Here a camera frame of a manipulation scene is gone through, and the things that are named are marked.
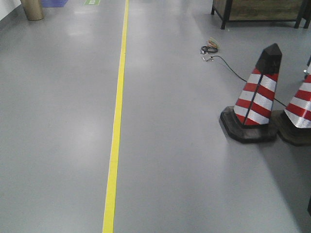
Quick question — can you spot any coiled cable bundle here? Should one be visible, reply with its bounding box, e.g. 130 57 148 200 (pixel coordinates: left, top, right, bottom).
200 36 221 63

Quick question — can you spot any black frame wooden cabinet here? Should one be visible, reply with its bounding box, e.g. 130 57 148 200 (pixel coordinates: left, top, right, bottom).
211 0 311 30

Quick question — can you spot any red white traffic cone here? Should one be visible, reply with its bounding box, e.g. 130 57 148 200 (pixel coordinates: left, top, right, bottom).
272 61 311 146
220 43 282 143

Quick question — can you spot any brown cardboard tube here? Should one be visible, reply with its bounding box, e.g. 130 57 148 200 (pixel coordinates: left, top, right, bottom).
21 0 44 21

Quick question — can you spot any black power cable on floor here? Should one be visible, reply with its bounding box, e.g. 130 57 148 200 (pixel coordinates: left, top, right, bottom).
210 55 287 107

